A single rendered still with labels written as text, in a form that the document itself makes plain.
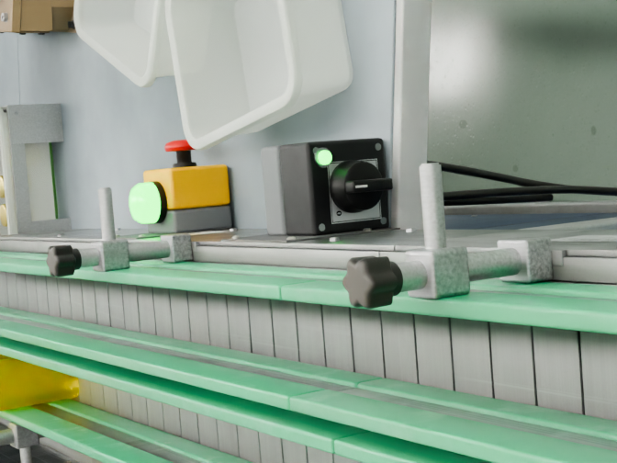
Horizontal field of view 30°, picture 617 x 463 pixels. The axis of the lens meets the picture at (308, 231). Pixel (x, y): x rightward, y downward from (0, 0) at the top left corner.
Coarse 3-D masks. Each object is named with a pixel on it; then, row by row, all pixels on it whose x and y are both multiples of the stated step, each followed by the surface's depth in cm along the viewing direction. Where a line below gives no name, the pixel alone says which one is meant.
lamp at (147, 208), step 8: (144, 184) 122; (152, 184) 122; (160, 184) 122; (136, 192) 121; (144, 192) 121; (152, 192) 121; (160, 192) 121; (136, 200) 121; (144, 200) 120; (152, 200) 121; (160, 200) 121; (136, 208) 121; (144, 208) 120; (152, 208) 121; (160, 208) 121; (136, 216) 122; (144, 216) 121; (152, 216) 121; (160, 216) 122
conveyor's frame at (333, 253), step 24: (0, 240) 153; (24, 240) 146; (48, 240) 138; (72, 240) 132; (96, 240) 125; (144, 240) 115; (192, 240) 107; (216, 240) 104; (312, 240) 93; (336, 240) 89; (360, 240) 88; (384, 240) 86; (408, 240) 84; (456, 240) 80; (480, 240) 78; (552, 240) 73; (576, 240) 71; (600, 240) 70; (264, 264) 94; (288, 264) 91; (312, 264) 88; (336, 264) 86; (576, 264) 65; (600, 264) 63
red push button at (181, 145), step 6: (168, 144) 124; (174, 144) 123; (180, 144) 123; (186, 144) 123; (168, 150) 124; (174, 150) 123; (180, 150) 123; (186, 150) 124; (192, 150) 125; (180, 156) 124; (186, 156) 124; (180, 162) 124; (186, 162) 124
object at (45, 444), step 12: (0, 420) 189; (48, 444) 170; (60, 444) 165; (0, 456) 165; (12, 456) 164; (36, 456) 163; (48, 456) 162; (60, 456) 162; (72, 456) 162; (84, 456) 157
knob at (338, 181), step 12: (336, 168) 97; (348, 168) 96; (360, 168) 96; (372, 168) 96; (336, 180) 96; (348, 180) 95; (360, 180) 94; (372, 180) 95; (384, 180) 96; (336, 192) 96; (348, 192) 95; (360, 192) 95; (372, 192) 96; (336, 204) 97; (348, 204) 96; (360, 204) 96; (372, 204) 96
